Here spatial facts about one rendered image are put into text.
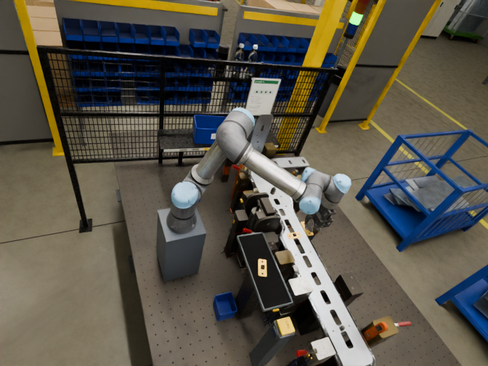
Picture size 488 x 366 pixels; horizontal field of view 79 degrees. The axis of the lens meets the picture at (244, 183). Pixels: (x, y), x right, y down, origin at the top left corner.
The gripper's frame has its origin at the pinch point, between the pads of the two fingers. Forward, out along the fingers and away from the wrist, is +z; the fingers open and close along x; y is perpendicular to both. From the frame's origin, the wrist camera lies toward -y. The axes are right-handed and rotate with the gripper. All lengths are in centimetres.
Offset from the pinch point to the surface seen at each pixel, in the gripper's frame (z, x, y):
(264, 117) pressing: -5, 7, -85
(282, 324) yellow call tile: 9.7, -27.0, 37.5
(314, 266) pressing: 25.1, 10.6, 9.9
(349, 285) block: 21.6, 22.4, 24.8
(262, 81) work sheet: -16, 13, -113
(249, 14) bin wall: -15, 53, -262
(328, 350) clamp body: 19, -7, 49
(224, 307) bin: 56, -34, 10
